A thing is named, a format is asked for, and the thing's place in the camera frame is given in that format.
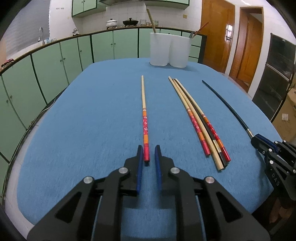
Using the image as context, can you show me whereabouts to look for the grey window blind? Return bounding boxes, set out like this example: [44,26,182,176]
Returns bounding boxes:
[4,0,50,56]

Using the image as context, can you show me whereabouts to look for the red patterned chopstick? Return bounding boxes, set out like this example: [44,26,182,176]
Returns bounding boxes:
[174,78,231,164]
[141,75,149,166]
[168,76,211,156]
[192,22,209,38]

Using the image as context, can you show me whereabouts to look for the blue table cloth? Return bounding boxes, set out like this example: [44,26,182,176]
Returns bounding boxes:
[16,58,283,241]

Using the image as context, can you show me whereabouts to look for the green kitchen cabinets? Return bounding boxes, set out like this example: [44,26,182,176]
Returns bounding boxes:
[72,0,190,18]
[0,27,208,200]

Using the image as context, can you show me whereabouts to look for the chrome kitchen faucet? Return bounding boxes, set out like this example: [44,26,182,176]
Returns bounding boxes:
[38,27,45,46]

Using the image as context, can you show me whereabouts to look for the black glass cabinet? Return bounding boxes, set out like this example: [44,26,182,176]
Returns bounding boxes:
[252,33,295,121]

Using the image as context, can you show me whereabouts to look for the white cooking pot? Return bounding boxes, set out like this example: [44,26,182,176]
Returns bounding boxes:
[106,19,117,30]

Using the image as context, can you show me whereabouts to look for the small steel kettle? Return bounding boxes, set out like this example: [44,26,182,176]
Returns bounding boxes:
[72,29,79,36]

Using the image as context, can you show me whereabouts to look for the brown wooden door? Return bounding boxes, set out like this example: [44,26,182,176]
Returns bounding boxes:
[201,0,235,73]
[229,6,264,92]

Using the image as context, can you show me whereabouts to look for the cardboard box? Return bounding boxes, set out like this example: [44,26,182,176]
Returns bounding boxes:
[273,88,296,142]

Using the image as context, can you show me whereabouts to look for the red cloth on counter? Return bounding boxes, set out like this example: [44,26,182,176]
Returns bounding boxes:
[1,58,14,68]

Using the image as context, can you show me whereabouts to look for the white twin utensil holder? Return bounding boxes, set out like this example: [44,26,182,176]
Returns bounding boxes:
[149,33,192,68]

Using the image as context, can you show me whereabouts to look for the person right hand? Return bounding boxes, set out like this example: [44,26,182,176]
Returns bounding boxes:
[269,199,293,223]

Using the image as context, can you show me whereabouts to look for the black wok with lid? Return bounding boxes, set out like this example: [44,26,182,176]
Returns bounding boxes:
[123,18,138,27]

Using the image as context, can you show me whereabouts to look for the green lower kitchen cabinets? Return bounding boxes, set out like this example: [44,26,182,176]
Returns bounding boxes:
[0,27,208,200]

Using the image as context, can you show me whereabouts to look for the glass jars on counter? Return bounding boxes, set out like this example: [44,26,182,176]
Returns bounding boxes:
[139,19,159,27]

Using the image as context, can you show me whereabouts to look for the green upper kitchen cabinets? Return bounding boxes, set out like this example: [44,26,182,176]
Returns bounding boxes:
[72,0,190,18]

